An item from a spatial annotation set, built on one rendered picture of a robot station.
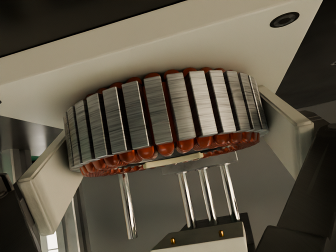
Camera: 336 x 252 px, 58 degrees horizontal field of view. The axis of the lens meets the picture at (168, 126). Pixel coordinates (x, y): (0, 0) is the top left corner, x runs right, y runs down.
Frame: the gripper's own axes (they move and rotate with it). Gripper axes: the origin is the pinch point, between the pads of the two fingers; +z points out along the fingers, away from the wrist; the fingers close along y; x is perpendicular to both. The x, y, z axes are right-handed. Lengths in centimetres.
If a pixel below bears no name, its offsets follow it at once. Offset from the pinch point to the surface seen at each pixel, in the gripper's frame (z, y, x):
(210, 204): 9.4, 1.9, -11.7
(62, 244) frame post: 14.4, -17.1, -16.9
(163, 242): 0.7, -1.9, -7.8
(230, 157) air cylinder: 9.4, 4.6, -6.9
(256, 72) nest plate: 0.1, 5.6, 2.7
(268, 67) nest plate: -0.3, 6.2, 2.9
